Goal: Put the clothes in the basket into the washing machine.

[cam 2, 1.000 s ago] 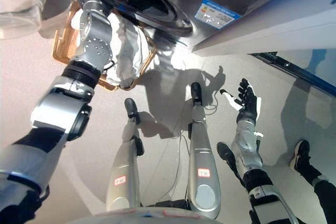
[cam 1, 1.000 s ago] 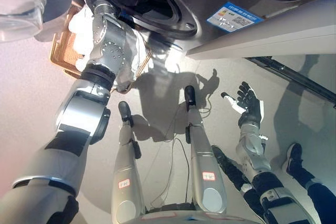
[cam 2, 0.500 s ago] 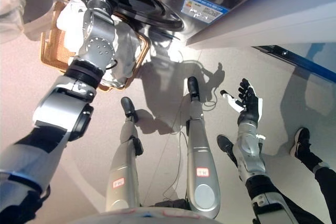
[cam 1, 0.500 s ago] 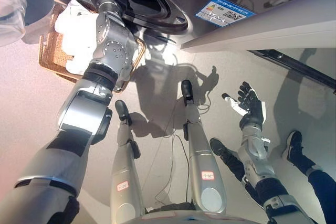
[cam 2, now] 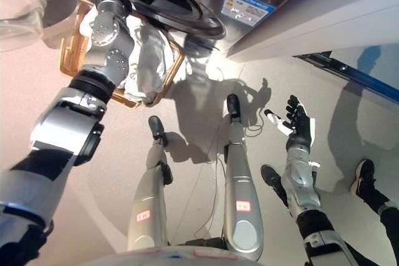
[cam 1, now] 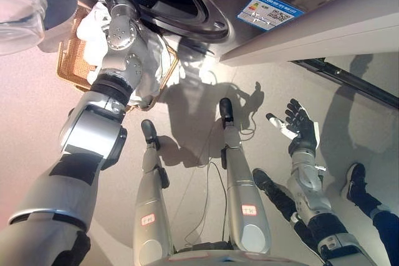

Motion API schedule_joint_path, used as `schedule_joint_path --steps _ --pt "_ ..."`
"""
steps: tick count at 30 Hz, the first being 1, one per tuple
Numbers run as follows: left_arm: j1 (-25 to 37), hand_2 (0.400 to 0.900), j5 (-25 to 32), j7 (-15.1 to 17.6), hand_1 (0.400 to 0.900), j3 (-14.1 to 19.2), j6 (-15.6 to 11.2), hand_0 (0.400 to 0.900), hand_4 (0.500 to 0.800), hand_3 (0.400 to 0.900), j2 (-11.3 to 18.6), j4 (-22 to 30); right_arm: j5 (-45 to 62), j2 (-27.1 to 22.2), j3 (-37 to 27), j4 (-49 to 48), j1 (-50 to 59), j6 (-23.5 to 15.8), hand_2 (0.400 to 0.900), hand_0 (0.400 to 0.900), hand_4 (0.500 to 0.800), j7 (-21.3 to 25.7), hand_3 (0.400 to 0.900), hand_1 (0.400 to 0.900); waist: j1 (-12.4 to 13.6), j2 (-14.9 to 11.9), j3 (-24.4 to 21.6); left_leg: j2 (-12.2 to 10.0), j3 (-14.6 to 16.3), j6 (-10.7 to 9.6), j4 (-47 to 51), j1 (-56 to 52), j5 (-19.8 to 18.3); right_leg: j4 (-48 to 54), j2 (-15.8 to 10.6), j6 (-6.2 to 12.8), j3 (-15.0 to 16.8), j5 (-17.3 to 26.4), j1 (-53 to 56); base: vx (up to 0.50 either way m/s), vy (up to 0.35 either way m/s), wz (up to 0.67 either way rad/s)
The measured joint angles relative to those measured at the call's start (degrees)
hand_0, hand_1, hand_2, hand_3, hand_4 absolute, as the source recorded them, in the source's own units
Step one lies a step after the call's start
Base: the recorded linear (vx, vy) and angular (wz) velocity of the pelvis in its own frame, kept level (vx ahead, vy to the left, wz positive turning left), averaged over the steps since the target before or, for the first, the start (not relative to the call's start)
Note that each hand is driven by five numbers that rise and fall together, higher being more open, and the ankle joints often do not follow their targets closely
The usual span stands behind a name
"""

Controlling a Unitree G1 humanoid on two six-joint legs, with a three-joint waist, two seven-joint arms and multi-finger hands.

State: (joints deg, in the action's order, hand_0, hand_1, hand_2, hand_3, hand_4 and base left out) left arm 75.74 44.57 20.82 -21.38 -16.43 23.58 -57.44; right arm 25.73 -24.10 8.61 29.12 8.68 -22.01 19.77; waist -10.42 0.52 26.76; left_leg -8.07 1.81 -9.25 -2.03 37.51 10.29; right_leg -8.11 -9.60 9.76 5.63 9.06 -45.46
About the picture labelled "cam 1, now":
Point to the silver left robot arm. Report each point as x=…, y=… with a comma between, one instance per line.
x=90, y=129

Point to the white clothes heap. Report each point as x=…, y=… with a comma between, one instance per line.
x=92, y=38

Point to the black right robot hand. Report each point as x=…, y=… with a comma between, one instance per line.
x=304, y=132

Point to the black sneaker with white sole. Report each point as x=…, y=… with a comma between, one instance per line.
x=274, y=191
x=357, y=185

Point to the black right robot foot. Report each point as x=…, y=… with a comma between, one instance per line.
x=226, y=109

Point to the white appliance enclosure panel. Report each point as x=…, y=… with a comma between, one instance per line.
x=311, y=41

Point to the black robot foot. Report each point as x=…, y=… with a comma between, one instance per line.
x=226, y=109
x=150, y=132

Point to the black left robot foot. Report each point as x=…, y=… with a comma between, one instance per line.
x=150, y=132

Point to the brown wicker laundry basket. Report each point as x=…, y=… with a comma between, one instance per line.
x=73, y=63

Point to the silver robot leg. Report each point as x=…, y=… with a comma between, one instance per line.
x=246, y=200
x=151, y=210

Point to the black metal frame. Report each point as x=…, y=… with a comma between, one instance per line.
x=349, y=77

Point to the blue energy label sticker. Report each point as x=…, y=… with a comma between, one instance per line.
x=269, y=11

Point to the silver right robot leg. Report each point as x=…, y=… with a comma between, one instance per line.
x=246, y=200

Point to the round glass washer door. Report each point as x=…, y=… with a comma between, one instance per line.
x=22, y=13

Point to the grey robot torso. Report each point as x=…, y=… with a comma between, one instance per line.
x=227, y=258

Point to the silver left robot leg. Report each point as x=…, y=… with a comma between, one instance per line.
x=151, y=210

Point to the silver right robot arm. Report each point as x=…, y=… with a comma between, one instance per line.
x=308, y=191

